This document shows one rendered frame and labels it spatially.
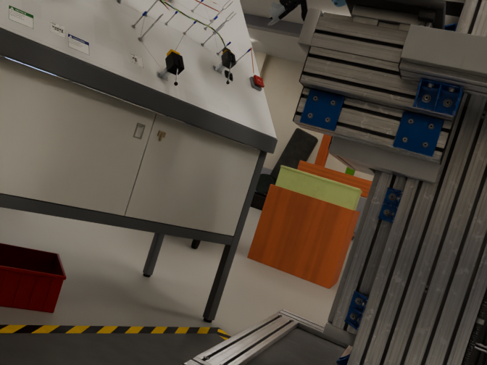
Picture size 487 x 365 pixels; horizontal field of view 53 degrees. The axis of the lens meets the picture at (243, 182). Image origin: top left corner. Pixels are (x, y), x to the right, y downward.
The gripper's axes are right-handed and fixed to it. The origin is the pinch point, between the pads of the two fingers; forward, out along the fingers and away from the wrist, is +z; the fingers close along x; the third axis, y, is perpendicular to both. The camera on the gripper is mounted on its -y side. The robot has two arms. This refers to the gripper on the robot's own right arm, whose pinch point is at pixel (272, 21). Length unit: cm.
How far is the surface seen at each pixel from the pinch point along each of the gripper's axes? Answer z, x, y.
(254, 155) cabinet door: 34, 31, -35
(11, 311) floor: 102, 111, -1
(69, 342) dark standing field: 84, 120, -17
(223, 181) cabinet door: 46, 45, -31
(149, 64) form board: 33, 47, 24
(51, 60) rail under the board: 40, 77, 47
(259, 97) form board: 23.3, 8.1, -21.9
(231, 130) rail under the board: 30, 40, -16
